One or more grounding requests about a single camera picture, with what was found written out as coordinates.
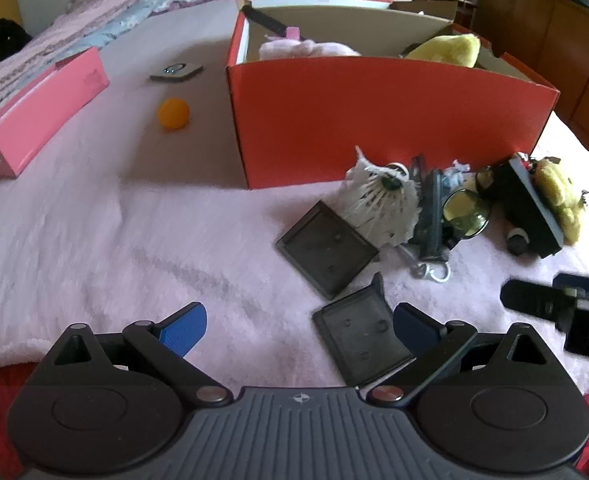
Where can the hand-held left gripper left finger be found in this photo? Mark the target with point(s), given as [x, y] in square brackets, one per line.
[187, 329]

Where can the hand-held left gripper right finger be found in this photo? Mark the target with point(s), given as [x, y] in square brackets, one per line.
[414, 329]

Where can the black plate with raised flap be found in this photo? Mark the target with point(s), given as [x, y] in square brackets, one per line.
[362, 332]

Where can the red cardboard shoe box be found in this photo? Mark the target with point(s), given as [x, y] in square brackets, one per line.
[374, 115]

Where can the large yellow plush toy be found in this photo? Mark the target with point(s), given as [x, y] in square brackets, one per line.
[447, 49]

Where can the pink plush toy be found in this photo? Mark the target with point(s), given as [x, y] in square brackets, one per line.
[299, 49]

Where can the metal key clasp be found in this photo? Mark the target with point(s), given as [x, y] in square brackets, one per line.
[432, 272]

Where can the black flat plastic box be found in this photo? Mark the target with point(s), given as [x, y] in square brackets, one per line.
[529, 210]

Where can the small yellow plush toy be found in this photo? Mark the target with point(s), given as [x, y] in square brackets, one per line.
[559, 195]

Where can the round glasses with yellow lenses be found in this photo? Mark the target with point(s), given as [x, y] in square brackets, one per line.
[464, 212]

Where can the black plastic bar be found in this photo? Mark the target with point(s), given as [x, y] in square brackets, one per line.
[430, 215]

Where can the black square plastic plate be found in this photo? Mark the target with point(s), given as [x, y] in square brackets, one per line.
[327, 250]

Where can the white shuttlecock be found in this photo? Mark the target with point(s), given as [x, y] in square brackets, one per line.
[384, 205]

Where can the orange ping pong ball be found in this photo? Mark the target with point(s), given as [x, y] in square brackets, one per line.
[174, 114]

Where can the brown wooden cabinet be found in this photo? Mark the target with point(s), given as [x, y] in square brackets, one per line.
[549, 45]

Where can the small grey square device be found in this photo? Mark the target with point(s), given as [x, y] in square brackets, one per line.
[177, 71]

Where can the pink cardboard box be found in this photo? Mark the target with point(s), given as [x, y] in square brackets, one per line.
[39, 115]

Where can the dark wooden nightstand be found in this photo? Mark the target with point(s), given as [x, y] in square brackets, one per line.
[444, 5]

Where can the light blue quilt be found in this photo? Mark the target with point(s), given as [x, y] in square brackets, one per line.
[139, 5]

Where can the pink quilt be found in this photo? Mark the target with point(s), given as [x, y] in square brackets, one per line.
[59, 25]

